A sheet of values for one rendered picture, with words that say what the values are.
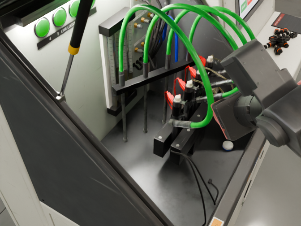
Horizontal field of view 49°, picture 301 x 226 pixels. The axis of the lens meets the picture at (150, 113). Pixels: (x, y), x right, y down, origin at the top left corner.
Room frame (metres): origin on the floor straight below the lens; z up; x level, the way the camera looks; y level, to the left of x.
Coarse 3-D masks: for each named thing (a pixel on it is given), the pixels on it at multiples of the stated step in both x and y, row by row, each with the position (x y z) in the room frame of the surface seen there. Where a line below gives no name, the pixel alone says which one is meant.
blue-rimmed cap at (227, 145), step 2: (224, 142) 0.82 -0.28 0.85; (226, 142) 0.82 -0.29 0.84; (228, 142) 0.82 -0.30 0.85; (230, 142) 0.83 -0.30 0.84; (224, 144) 0.81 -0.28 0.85; (226, 144) 0.81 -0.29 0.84; (228, 144) 0.81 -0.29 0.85; (230, 144) 0.81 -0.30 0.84; (232, 144) 0.81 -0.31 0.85; (222, 146) 0.82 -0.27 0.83; (224, 146) 0.81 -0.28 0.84; (226, 146) 0.80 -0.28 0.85; (228, 146) 0.81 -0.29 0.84; (230, 146) 0.81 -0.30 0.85; (232, 146) 0.81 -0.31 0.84; (224, 148) 0.80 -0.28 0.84; (226, 148) 0.80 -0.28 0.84; (228, 148) 0.80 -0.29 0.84; (230, 148) 0.80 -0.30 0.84; (232, 148) 0.80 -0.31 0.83; (226, 150) 0.80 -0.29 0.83; (228, 150) 0.80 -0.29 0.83; (230, 150) 0.80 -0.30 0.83
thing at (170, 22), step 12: (132, 12) 0.77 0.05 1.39; (156, 12) 0.69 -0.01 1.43; (168, 24) 0.66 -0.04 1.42; (120, 36) 0.82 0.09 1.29; (180, 36) 0.63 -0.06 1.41; (120, 48) 0.83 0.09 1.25; (192, 48) 0.60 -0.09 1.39; (120, 60) 0.83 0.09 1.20; (120, 72) 0.83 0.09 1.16; (204, 72) 0.57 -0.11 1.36; (204, 84) 0.55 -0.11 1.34; (204, 120) 0.54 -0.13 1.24
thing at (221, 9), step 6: (216, 6) 0.95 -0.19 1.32; (228, 12) 0.92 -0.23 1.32; (198, 18) 0.97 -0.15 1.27; (240, 18) 0.91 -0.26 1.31; (246, 24) 0.90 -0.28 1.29; (192, 30) 0.98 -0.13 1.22; (246, 30) 0.89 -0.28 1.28; (192, 36) 0.98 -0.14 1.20; (252, 36) 0.88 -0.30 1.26; (186, 54) 0.98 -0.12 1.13; (186, 60) 0.98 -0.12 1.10; (222, 72) 0.91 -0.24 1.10
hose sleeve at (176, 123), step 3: (174, 120) 0.63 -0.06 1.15; (177, 120) 0.62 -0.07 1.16; (180, 120) 0.62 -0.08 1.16; (174, 123) 0.62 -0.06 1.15; (177, 123) 0.61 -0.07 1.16; (180, 123) 0.60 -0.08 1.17; (183, 123) 0.59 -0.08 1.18; (186, 123) 0.59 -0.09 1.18; (189, 123) 0.58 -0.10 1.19; (177, 126) 0.61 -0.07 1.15; (180, 126) 0.60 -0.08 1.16; (183, 126) 0.59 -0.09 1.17; (186, 126) 0.58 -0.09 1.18; (189, 126) 0.57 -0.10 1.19
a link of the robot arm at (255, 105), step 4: (252, 100) 0.36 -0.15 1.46; (256, 100) 0.35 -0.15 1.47; (252, 104) 0.35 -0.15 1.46; (256, 104) 0.34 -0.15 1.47; (260, 104) 0.33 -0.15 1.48; (252, 108) 0.35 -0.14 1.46; (256, 108) 0.34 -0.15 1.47; (260, 108) 0.33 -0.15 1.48; (252, 112) 0.34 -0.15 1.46; (256, 112) 0.33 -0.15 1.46; (260, 112) 0.33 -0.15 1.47; (252, 116) 0.34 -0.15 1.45; (256, 116) 0.33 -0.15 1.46; (256, 120) 0.33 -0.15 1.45; (256, 124) 0.34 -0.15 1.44
